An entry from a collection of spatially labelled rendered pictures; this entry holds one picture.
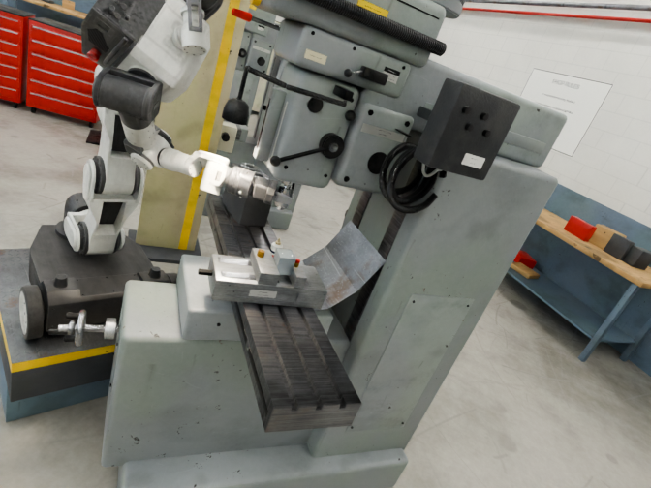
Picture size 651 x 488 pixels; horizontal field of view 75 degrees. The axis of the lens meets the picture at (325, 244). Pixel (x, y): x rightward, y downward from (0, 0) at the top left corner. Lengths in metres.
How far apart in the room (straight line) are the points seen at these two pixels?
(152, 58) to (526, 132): 1.21
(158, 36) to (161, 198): 1.96
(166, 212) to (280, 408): 2.43
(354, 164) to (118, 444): 1.24
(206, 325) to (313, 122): 0.70
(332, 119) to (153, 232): 2.30
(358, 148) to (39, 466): 1.66
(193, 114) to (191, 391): 1.95
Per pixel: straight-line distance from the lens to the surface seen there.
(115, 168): 1.76
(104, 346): 1.94
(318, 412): 1.08
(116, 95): 1.30
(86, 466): 2.08
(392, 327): 1.58
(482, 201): 1.48
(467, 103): 1.12
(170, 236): 3.36
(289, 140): 1.23
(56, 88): 5.94
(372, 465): 2.09
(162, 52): 1.37
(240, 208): 1.75
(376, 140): 1.31
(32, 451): 2.13
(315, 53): 1.18
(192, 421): 1.72
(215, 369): 1.54
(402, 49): 1.27
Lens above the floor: 1.68
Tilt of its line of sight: 23 degrees down
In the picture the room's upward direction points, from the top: 20 degrees clockwise
